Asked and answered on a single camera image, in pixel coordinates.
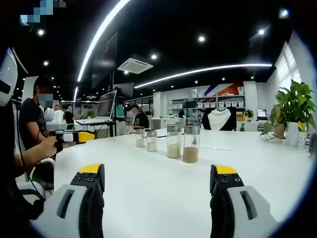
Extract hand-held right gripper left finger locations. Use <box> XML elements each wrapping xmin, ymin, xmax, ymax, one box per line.
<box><xmin>29</xmin><ymin>163</ymin><xmax>106</xmax><ymax>238</ymax></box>

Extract round ceiling spotlights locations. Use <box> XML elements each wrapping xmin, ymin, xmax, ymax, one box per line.
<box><xmin>37</xmin><ymin>8</ymin><xmax>290</xmax><ymax>83</ymax></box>

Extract person in dark clothes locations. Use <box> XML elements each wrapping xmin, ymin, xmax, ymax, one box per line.
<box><xmin>0</xmin><ymin>99</ymin><xmax>47</xmax><ymax>221</ymax></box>

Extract white chest-worn device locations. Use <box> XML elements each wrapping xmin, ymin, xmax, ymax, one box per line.
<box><xmin>0</xmin><ymin>47</ymin><xmax>18</xmax><ymax>107</ymax></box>

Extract small clear seasoning bottle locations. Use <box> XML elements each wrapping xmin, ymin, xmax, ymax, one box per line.
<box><xmin>135</xmin><ymin>128</ymin><xmax>146</xmax><ymax>148</ymax></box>
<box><xmin>146</xmin><ymin>130</ymin><xmax>158</xmax><ymax>153</ymax></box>

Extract white storage shelf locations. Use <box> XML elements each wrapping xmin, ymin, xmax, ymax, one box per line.
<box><xmin>167</xmin><ymin>86</ymin><xmax>246</xmax><ymax>110</ymax></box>

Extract white plant pot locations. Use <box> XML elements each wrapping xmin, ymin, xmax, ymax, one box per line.
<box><xmin>286</xmin><ymin>121</ymin><xmax>302</xmax><ymax>147</ymax></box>

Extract hanging black screen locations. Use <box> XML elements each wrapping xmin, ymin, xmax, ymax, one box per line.
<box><xmin>91</xmin><ymin>32</ymin><xmax>118</xmax><ymax>89</ymax></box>

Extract person's left hand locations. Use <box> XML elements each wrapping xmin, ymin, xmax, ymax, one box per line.
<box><xmin>37</xmin><ymin>135</ymin><xmax>58</xmax><ymax>160</ymax></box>

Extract black monitor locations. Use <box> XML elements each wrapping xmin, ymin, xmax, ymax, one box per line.
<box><xmin>113</xmin><ymin>82</ymin><xmax>135</xmax><ymax>99</ymax></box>

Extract tall seasoning bottle cream contents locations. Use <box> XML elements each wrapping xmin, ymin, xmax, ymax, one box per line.
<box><xmin>166</xmin><ymin>124</ymin><xmax>182</xmax><ymax>159</ymax></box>

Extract black and white shirt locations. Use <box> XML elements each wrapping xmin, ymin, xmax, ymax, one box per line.
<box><xmin>201</xmin><ymin>107</ymin><xmax>237</xmax><ymax>131</ymax></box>

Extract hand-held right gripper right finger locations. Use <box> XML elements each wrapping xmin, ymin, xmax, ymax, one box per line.
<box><xmin>209</xmin><ymin>163</ymin><xmax>279</xmax><ymax>238</ymax></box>

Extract ceiling air conditioner vent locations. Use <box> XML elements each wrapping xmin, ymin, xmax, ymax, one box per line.
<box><xmin>117</xmin><ymin>57</ymin><xmax>155</xmax><ymax>75</ymax></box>

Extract brown paper bag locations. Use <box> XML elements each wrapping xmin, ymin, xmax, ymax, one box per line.
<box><xmin>273</xmin><ymin>104</ymin><xmax>286</xmax><ymax>138</ymax></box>

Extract white office chair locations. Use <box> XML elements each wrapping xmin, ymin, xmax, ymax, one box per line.
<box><xmin>15</xmin><ymin>158</ymin><xmax>55</xmax><ymax>199</ymax></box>

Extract dark grey object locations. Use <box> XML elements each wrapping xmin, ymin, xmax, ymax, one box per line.
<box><xmin>308</xmin><ymin>132</ymin><xmax>317</xmax><ymax>158</ymax></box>

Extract curved ceiling light strip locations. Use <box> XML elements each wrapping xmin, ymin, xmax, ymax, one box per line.
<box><xmin>134</xmin><ymin>63</ymin><xmax>273</xmax><ymax>89</ymax></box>
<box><xmin>77</xmin><ymin>0</ymin><xmax>131</xmax><ymax>82</ymax></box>

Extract silver laptop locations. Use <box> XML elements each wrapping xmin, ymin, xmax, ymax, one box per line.
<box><xmin>75</xmin><ymin>90</ymin><xmax>118</xmax><ymax>125</ymax></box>

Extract row of white storage bins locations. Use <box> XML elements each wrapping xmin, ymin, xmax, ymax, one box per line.
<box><xmin>197</xmin><ymin>101</ymin><xmax>245</xmax><ymax>109</ymax></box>

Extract large green plant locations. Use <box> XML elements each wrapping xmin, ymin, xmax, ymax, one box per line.
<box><xmin>263</xmin><ymin>79</ymin><xmax>317</xmax><ymax>140</ymax></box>

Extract tall seasoning bottle brown contents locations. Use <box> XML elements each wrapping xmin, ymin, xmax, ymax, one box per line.
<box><xmin>183</xmin><ymin>125</ymin><xmax>201</xmax><ymax>164</ymax></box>

